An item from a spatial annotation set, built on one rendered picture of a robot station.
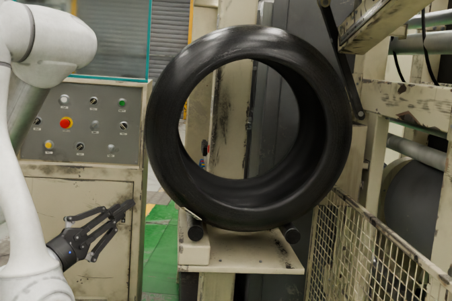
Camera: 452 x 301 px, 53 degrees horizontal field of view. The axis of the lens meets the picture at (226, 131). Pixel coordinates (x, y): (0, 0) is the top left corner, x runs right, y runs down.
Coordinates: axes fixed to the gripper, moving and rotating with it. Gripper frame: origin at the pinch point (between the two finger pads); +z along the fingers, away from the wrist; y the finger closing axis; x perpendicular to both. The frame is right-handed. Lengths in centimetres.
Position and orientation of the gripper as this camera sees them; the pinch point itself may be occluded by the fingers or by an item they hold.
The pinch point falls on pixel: (121, 209)
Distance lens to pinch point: 119.8
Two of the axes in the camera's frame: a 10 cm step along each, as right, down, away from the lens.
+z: 5.9, -4.3, 6.8
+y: 4.3, 8.8, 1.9
